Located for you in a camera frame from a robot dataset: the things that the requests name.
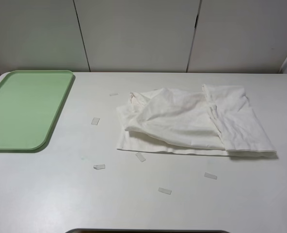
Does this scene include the light green plastic tray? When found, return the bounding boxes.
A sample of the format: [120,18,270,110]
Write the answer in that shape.
[0,70,75,152]

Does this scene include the clear tape piece front centre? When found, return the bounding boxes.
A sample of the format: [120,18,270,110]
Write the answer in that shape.
[158,187,172,195]

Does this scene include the clear tape piece mid left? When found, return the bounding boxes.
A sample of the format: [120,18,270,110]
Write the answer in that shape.
[91,117,100,125]

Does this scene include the white short sleeve shirt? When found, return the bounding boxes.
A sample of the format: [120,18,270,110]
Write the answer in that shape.
[117,84,276,157]

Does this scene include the clear tape piece front left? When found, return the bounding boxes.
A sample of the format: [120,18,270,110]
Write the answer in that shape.
[93,164,106,170]

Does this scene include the clear tape piece front right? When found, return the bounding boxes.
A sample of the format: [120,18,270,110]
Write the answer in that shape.
[204,172,217,180]

